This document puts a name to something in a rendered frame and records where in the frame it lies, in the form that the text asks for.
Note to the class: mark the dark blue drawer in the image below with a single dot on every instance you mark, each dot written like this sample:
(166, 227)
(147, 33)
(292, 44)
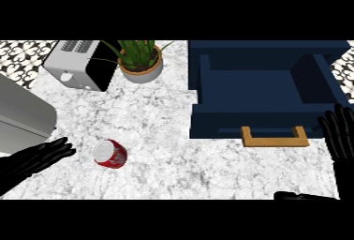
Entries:
(267, 103)

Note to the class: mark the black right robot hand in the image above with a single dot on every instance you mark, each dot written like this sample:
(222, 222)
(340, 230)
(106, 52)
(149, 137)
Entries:
(342, 140)

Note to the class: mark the green potted plant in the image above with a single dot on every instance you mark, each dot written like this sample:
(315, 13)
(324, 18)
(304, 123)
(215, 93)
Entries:
(138, 59)

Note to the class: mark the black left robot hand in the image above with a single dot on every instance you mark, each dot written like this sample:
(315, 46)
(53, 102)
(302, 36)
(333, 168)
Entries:
(32, 160)

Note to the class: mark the dark blue cabinet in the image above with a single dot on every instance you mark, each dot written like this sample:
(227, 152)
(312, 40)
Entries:
(271, 51)

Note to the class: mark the red can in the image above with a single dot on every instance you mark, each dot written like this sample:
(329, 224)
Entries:
(110, 153)

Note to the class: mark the silver and black toaster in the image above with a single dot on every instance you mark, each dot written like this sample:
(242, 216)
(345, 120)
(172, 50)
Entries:
(78, 65)

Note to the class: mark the large grey appliance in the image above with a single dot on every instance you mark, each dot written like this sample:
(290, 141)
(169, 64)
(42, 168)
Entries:
(22, 117)

